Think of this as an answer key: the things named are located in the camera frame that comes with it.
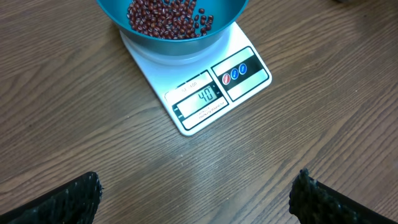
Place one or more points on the white digital kitchen scale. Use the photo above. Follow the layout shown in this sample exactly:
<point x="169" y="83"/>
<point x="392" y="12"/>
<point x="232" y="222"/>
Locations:
<point x="199" y="88"/>

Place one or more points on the red beans in bowl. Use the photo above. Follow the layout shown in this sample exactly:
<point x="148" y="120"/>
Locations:
<point x="169" y="19"/>

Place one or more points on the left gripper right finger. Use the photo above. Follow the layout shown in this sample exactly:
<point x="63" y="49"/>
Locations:
<point x="312" y="202"/>

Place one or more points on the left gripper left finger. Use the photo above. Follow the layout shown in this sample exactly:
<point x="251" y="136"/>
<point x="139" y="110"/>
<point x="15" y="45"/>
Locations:
<point x="77" y="201"/>

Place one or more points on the blue bowl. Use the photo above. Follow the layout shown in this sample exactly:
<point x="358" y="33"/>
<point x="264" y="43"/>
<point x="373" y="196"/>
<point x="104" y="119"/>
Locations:
<point x="225" y="12"/>

